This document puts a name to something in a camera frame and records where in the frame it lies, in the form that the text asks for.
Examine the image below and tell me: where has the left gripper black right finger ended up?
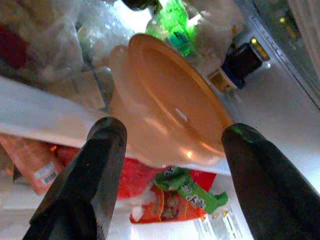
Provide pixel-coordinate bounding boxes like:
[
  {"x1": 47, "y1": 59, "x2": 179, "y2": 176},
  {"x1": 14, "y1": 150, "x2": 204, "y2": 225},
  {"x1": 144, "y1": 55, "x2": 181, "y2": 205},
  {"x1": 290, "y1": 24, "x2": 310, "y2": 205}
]
[{"x1": 221, "y1": 122, "x2": 320, "y2": 240}]

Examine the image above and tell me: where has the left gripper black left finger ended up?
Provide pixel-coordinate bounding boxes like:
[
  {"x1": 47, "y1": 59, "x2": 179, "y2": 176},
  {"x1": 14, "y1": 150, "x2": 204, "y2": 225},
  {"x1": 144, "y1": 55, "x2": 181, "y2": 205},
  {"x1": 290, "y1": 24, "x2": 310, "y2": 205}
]
[{"x1": 22, "y1": 116, "x2": 128, "y2": 240}]

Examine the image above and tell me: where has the orange plastic bowl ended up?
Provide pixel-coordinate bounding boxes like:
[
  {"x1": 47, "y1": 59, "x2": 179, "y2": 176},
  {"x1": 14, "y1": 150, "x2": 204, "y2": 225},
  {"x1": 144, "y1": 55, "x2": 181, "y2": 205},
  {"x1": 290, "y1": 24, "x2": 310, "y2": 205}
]
[{"x1": 108, "y1": 33, "x2": 234, "y2": 168}]

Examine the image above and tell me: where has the white fridge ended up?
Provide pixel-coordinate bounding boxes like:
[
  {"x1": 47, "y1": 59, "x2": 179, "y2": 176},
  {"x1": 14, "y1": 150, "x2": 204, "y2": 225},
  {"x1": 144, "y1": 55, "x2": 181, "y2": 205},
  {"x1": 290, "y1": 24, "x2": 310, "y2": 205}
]
[{"x1": 0, "y1": 0, "x2": 320, "y2": 240}]

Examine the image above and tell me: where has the pink packet with label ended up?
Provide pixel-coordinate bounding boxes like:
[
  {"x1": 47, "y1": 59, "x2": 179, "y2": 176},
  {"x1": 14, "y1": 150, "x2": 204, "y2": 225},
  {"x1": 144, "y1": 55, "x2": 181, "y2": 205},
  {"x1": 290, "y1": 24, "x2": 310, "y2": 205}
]
[{"x1": 0, "y1": 134, "x2": 65, "y2": 196}]

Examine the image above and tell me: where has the red plastic bag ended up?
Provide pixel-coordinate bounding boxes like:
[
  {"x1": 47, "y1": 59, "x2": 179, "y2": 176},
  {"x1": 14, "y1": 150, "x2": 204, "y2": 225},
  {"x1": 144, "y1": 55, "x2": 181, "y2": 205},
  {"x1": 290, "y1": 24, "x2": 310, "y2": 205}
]
[{"x1": 116, "y1": 156, "x2": 217, "y2": 201}]

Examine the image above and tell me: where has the green snack packet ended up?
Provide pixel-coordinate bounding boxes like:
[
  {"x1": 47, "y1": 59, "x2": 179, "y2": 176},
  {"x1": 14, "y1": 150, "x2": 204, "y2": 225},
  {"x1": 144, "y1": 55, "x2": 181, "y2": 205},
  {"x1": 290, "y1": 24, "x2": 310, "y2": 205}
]
[{"x1": 153, "y1": 165, "x2": 229, "y2": 215}]

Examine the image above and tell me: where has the orange red snack packet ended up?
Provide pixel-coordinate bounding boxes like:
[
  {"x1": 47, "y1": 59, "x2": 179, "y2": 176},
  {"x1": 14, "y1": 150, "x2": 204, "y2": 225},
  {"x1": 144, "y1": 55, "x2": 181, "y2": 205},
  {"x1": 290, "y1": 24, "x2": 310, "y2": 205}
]
[{"x1": 129, "y1": 183, "x2": 209, "y2": 225}]

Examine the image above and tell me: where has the dark jar with gold lid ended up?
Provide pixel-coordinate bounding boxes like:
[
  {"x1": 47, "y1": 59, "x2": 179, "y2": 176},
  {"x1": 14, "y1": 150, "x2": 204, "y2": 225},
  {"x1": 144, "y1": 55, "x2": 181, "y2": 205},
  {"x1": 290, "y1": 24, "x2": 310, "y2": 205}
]
[{"x1": 221, "y1": 36, "x2": 272, "y2": 90}]

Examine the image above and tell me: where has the clear plastic bag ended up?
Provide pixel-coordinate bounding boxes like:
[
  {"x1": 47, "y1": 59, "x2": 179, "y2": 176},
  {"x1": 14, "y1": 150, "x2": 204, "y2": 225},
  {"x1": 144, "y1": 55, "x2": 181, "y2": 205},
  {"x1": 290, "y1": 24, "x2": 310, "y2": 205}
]
[{"x1": 0, "y1": 0, "x2": 133, "y2": 111}]

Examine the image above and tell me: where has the white plastic bag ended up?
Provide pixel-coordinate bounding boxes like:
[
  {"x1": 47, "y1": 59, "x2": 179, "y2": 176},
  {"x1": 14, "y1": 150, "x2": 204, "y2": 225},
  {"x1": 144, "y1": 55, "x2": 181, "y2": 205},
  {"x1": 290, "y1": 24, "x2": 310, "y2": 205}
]
[{"x1": 191, "y1": 0, "x2": 245, "y2": 75}]

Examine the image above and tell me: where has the green plastic bottle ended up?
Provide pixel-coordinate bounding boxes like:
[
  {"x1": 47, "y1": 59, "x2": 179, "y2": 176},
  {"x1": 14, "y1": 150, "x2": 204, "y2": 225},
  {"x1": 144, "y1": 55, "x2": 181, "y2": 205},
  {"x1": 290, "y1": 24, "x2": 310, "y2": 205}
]
[{"x1": 145, "y1": 0, "x2": 201, "y2": 58}]

